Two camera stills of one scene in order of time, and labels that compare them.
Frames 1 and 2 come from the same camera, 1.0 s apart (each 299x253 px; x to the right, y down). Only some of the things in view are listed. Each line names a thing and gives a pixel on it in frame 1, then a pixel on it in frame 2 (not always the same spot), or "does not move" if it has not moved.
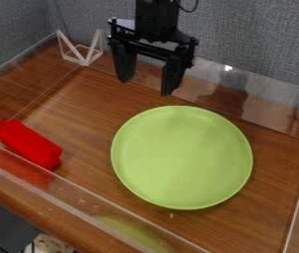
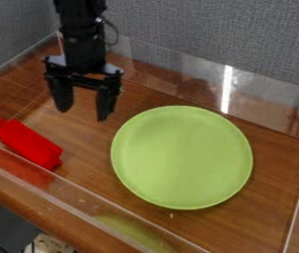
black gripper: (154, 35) → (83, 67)
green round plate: (182, 157) does not move
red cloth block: (20, 137) does not move
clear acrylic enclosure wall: (96, 166) does not move
